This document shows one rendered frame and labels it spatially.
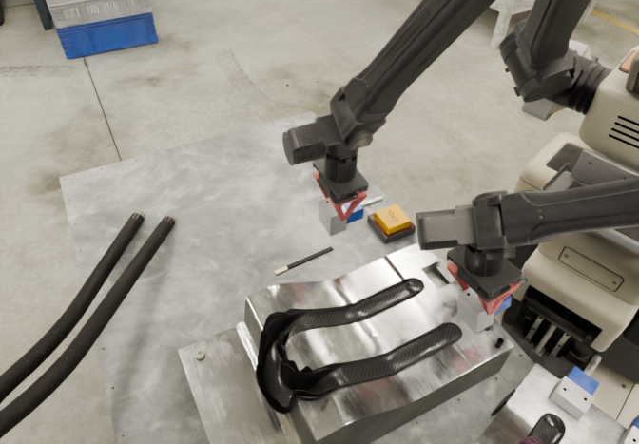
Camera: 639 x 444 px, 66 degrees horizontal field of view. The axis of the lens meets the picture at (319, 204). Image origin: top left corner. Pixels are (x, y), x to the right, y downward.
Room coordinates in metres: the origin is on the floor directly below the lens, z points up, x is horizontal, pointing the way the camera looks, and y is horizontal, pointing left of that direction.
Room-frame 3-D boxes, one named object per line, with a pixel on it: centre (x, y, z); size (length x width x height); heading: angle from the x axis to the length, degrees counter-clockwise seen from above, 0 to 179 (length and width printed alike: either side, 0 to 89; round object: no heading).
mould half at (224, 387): (0.43, -0.05, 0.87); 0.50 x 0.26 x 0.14; 119
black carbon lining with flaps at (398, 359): (0.43, -0.07, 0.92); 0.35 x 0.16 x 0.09; 119
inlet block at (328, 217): (0.70, -0.07, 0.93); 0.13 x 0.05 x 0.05; 118
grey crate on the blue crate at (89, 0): (3.23, 1.52, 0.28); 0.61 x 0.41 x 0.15; 119
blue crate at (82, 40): (3.23, 1.52, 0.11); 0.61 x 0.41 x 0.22; 119
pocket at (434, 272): (0.58, -0.23, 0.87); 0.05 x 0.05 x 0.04; 29
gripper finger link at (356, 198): (0.67, -0.04, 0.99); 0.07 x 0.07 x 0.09; 28
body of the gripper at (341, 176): (0.68, -0.03, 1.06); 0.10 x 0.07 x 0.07; 28
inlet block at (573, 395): (0.40, -0.45, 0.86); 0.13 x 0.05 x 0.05; 136
